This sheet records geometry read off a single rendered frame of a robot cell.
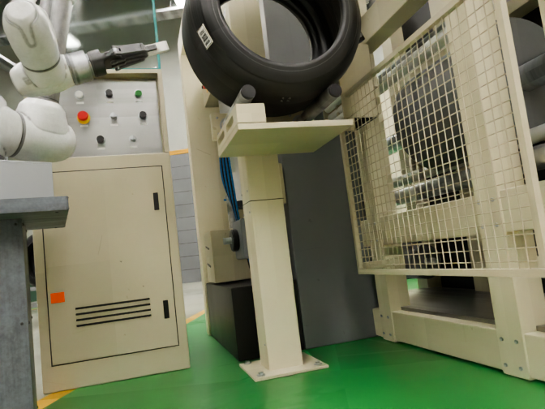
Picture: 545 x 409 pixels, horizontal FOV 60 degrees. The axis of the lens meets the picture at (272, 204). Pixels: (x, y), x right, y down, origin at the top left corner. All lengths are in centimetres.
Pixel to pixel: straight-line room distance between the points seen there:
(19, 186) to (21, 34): 42
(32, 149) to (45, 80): 36
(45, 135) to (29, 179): 31
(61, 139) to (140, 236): 50
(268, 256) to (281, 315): 22
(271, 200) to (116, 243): 66
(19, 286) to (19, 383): 27
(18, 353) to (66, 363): 49
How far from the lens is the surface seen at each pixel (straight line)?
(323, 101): 156
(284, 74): 147
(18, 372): 158
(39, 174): 151
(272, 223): 174
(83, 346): 202
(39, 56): 140
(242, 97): 143
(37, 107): 179
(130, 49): 150
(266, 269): 172
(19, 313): 156
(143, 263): 199
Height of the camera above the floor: 42
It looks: 6 degrees up
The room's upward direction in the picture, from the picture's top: 7 degrees counter-clockwise
